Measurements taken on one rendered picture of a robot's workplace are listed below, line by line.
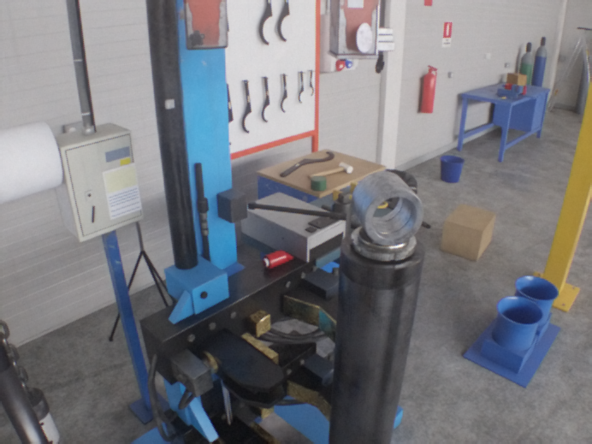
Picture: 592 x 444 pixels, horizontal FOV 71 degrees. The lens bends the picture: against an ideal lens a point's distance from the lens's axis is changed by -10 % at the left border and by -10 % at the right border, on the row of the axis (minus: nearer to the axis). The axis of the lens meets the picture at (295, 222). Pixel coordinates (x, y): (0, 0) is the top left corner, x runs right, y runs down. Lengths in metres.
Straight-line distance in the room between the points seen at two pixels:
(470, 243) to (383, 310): 3.01
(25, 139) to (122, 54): 1.52
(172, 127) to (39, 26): 1.70
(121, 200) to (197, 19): 1.01
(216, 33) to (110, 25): 2.01
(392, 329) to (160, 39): 1.02
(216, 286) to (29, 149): 0.82
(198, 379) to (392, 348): 0.61
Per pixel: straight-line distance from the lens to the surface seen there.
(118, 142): 1.91
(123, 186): 1.97
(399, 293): 1.15
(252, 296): 1.68
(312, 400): 2.10
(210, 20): 1.19
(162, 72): 1.41
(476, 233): 4.07
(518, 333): 2.98
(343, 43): 1.23
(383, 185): 1.08
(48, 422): 0.68
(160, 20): 1.40
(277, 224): 1.89
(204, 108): 1.59
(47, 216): 3.19
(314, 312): 1.75
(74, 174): 1.87
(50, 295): 3.42
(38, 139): 1.80
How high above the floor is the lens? 2.05
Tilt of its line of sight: 27 degrees down
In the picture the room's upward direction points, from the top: straight up
